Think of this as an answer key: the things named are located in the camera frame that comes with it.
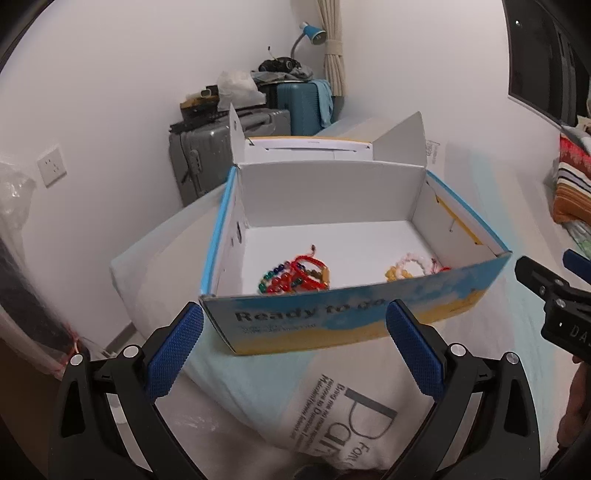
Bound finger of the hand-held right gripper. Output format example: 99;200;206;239
563;249;591;289
515;256;591;306

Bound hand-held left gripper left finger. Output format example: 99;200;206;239
46;302;204;480

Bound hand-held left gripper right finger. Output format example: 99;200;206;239
385;300;542;480

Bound blue and yellow cardboard box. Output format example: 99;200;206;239
198;104;513;357

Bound pale pink bead bracelet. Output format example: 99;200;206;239
397;252;438;278

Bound multicolour bead bracelet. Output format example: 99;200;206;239
256;263;296;295

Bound red bead bracelet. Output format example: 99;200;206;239
271;271;308;294

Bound person's right hand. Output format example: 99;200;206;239
556;356;591;455

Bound folded striped blankets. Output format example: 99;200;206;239
551;133;591;225

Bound clear plastic bag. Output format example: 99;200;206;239
0;161;92;380

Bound grey suitcase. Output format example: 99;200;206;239
168;108;293;207

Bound dark window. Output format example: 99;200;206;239
501;0;591;136

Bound black and yellow case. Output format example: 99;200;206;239
179;85;223;121

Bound teal cloth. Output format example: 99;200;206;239
314;79;335;128

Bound teal suitcase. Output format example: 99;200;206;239
276;80;334;137

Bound white plastic bag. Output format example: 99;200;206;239
217;70;267;110

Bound beige curtain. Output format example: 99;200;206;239
318;0;348;99

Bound black bag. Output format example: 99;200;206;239
252;55;315;85

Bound blue desk lamp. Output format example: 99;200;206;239
290;21;328;61

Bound white wall socket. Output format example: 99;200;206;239
37;145;68;188

